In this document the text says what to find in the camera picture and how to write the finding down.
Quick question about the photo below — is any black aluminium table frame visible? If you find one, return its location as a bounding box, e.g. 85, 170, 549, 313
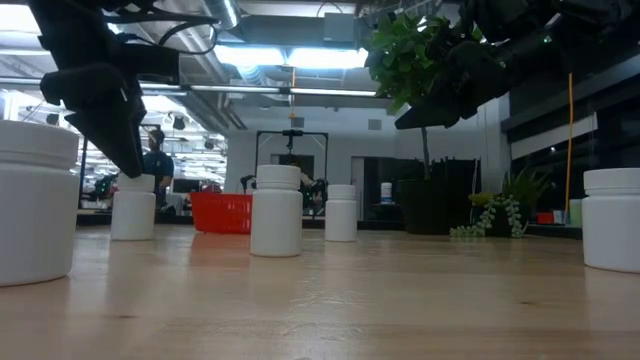
76, 209, 584, 240

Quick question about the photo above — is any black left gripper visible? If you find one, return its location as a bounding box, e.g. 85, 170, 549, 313
64, 45, 181, 180

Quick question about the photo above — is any black robot station frame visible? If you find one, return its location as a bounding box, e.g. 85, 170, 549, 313
78, 122, 162, 210
254, 129, 330, 217

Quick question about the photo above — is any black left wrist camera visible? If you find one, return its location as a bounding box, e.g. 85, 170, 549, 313
39, 63, 127, 113

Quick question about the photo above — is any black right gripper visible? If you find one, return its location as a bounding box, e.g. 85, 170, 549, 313
396, 39, 511, 131

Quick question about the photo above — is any red plastic basket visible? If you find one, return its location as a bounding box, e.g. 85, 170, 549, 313
190, 192, 253, 235

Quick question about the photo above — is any black cabinet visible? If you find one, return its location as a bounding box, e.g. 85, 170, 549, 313
430, 156, 482, 232

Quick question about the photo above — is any tall green potted plant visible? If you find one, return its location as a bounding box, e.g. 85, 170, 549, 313
363, 12, 486, 236

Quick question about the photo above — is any pale green cup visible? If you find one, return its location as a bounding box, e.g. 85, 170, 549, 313
569, 198, 584, 229

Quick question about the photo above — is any person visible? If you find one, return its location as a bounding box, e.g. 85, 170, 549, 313
142, 129, 175, 209

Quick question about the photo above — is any long linear ceiling light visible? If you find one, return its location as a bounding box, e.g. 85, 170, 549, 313
0, 76, 401, 104

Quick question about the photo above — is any grey ceiling box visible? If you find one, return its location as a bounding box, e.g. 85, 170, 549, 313
322, 11, 358, 44

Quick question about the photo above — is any silver ventilation duct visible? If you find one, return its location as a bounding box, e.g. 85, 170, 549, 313
201, 0, 242, 31

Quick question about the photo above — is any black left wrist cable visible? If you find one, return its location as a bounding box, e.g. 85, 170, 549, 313
102, 5, 221, 57

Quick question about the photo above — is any small trailing succulent plant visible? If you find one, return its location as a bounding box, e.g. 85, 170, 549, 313
449, 167, 556, 239

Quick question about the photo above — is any white plastic pill bottle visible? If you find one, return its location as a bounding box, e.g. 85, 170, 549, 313
324, 184, 358, 243
581, 167, 640, 274
110, 173, 157, 242
250, 164, 304, 258
0, 119, 80, 288

